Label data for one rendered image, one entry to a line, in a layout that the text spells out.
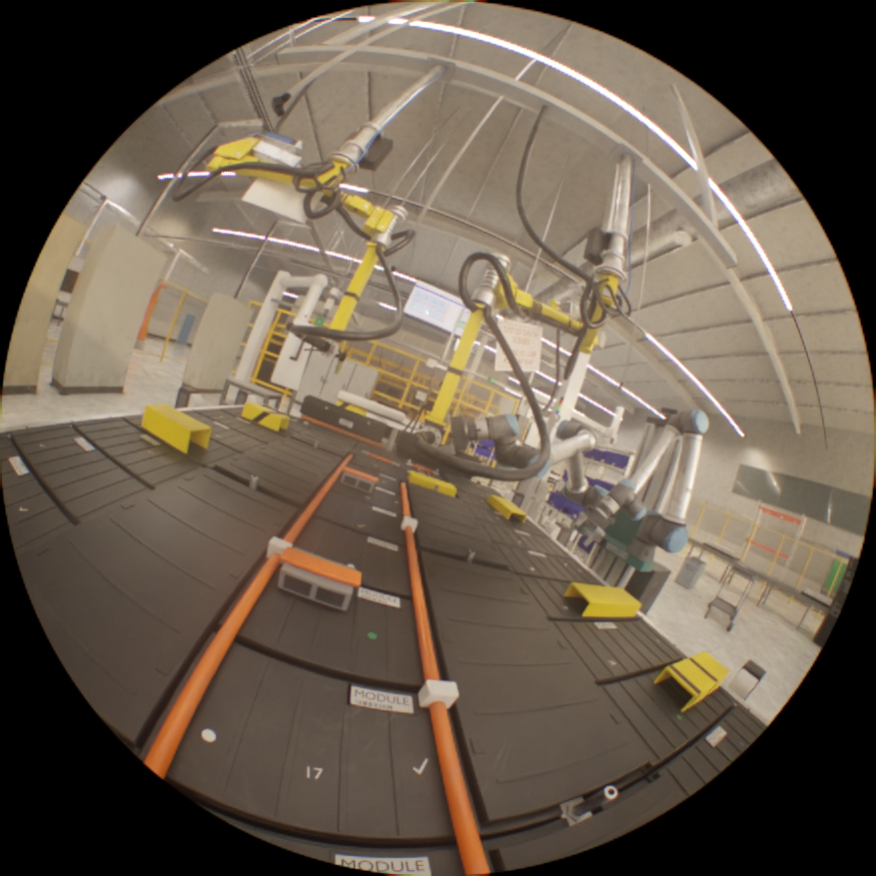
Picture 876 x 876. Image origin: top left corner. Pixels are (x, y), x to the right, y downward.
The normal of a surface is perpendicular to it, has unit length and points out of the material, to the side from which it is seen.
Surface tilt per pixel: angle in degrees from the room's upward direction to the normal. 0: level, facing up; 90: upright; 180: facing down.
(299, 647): 0
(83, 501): 0
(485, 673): 0
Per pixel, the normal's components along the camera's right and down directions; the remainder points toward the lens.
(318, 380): 0.14, 0.12
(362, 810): 0.36, -0.93
